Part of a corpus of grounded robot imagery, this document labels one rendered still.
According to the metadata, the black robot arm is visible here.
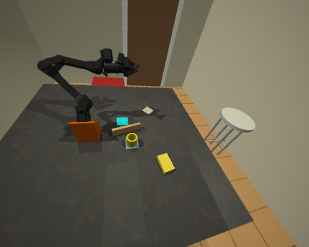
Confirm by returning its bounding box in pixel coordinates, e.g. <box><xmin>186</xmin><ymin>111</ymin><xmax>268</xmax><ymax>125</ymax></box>
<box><xmin>37</xmin><ymin>48</ymin><xmax>115</xmax><ymax>122</ymax></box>

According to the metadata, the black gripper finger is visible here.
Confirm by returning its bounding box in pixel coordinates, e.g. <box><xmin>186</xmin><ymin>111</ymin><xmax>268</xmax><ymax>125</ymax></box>
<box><xmin>129</xmin><ymin>60</ymin><xmax>140</xmax><ymax>71</ymax></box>
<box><xmin>128</xmin><ymin>69</ymin><xmax>138</xmax><ymax>76</ymax></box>

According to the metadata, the yellow rectangular block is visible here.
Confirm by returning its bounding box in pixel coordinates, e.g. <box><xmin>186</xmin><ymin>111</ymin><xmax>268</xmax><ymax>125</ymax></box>
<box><xmin>157</xmin><ymin>153</ymin><xmax>175</xmax><ymax>174</ymax></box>

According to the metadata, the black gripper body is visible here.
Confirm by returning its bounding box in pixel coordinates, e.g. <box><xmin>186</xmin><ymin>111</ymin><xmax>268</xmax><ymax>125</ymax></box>
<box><xmin>113</xmin><ymin>57</ymin><xmax>129</xmax><ymax>77</ymax></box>

